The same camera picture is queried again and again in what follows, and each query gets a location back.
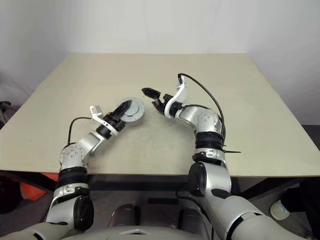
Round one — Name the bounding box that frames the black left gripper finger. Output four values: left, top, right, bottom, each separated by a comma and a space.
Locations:
112, 100, 134, 120

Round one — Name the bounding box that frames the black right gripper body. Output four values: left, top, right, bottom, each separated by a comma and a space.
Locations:
159, 92, 174, 108

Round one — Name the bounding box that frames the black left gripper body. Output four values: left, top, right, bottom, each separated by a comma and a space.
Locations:
103, 112, 127, 133

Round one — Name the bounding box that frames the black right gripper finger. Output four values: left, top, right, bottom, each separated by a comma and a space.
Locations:
141, 87, 161, 99
150, 98, 166, 115

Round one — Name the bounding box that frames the silver round motor lid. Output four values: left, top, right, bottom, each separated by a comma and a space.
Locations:
117, 97, 145, 123

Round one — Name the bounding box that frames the black flat floor plate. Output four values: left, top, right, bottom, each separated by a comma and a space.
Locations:
147, 197, 180, 206

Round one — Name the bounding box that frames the dark rounded shape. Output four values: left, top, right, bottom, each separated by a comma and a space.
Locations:
178, 208, 208, 231
111, 203, 141, 228

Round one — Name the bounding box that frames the orange red plastic object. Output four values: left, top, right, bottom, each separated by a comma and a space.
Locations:
19, 172, 61, 203

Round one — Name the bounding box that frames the silver tripod stand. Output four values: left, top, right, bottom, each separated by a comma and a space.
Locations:
0, 101, 19, 124

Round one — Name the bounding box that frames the grey robot torso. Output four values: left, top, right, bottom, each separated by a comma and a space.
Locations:
57, 226, 201, 240

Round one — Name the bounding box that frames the white blue sneaker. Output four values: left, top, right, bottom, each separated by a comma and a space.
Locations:
269, 199, 291, 221

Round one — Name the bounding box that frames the black trouser leg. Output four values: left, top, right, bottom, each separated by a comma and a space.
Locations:
282, 186, 320, 218

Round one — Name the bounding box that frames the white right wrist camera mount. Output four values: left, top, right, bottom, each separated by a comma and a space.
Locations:
163, 73, 189, 119

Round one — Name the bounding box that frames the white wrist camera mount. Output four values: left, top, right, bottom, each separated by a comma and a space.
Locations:
89, 104, 120, 137
163, 73, 189, 119

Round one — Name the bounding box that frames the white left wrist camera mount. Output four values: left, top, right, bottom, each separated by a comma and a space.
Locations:
89, 104, 120, 137

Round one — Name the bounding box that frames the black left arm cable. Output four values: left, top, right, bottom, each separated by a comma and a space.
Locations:
67, 116, 95, 146

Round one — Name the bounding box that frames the black table frame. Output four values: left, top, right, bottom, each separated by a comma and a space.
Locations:
0, 169, 320, 216

